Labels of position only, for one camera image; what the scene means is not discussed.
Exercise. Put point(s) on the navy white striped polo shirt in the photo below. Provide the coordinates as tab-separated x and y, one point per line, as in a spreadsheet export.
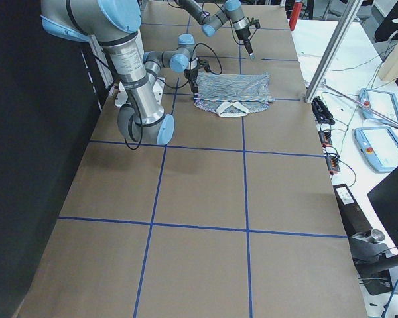
233	95

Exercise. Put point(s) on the metal rod with green tip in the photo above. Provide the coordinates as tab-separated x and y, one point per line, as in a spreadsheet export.
362	105

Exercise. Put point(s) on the orange black connector module one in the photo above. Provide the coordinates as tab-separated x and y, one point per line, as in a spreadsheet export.
325	138

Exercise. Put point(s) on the orange black connector module two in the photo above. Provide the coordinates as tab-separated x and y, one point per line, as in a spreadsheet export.
332	162

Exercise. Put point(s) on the white side desk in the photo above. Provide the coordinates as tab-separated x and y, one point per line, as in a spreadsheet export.
354	67

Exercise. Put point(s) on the aluminium extrusion frame post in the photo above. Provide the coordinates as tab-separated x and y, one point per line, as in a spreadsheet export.
335	41

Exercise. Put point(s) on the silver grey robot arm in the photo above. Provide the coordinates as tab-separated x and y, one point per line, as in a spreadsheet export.
231	11
115	24

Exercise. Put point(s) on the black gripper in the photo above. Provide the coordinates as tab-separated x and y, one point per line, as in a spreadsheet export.
191	75
245	35

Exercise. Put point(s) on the far blue teach pendant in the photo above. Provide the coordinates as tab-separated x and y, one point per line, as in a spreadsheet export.
380	101

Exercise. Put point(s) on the blue teach pendant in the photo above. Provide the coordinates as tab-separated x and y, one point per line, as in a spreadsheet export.
380	101
379	147

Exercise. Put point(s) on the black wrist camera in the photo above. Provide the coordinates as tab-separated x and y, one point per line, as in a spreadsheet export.
203	64
252	22

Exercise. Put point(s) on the black tool on desk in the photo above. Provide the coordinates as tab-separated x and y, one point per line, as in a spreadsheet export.
321	112

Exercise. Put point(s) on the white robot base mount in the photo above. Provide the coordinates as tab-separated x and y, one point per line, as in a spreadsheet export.
157	89

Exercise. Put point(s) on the near blue teach pendant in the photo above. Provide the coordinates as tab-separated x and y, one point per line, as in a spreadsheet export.
379	147

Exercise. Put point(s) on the black monitor on stand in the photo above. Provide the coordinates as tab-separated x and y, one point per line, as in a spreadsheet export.
377	266

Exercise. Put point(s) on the red cylinder tube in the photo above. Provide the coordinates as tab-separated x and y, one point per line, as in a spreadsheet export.
295	13

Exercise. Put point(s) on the black rectangular device box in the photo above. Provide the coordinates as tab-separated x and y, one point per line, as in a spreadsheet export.
353	218

